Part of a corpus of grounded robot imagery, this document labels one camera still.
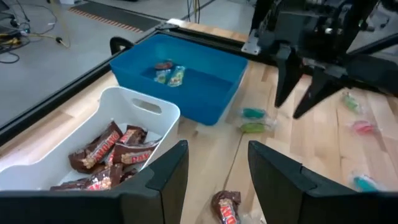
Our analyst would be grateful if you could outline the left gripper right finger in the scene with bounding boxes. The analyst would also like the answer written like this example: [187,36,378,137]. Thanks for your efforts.
[248,140,318,224]

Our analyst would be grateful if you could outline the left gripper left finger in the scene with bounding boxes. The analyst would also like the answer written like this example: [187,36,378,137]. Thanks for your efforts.
[121,139,190,224]

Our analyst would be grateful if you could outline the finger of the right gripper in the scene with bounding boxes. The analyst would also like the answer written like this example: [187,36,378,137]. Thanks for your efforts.
[275,45,303,108]
[292,68,345,119]

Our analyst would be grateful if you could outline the brown chocolate bar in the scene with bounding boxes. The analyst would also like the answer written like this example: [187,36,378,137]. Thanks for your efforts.
[211,190,243,224]
[49,164,124,191]
[116,125,149,146]
[107,139,161,166]
[68,121,124,174]
[119,167,139,183]

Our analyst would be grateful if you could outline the blue gummy candy packet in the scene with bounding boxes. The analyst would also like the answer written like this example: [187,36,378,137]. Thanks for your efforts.
[349,172,386,193]
[154,68,172,85]

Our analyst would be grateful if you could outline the red gummy candy packet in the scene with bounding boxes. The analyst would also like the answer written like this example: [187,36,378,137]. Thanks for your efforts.
[348,120,379,136]
[154,60,174,71]

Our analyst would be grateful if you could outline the teal gummy candy packet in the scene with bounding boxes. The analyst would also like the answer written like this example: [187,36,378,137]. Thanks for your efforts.
[239,107,269,121]

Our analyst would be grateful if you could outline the blue plastic bin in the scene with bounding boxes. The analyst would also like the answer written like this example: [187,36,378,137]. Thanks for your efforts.
[109,33,249,126]

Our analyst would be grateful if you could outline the white plastic bin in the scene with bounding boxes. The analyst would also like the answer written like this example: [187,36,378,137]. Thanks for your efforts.
[0,86,181,191]

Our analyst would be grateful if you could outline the black mat orange striped edge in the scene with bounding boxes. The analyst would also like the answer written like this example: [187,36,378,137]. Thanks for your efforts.
[68,0,161,34]

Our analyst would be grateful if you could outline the hanging black yellow cables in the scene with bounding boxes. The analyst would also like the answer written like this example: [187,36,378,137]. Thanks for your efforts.
[185,0,201,24]

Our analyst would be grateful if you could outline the black frame cable clip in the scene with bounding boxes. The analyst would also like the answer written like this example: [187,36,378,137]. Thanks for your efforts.
[109,36,134,55]

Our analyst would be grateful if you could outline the floor cables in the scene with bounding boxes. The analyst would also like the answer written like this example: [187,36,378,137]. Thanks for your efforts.
[0,0,71,65]

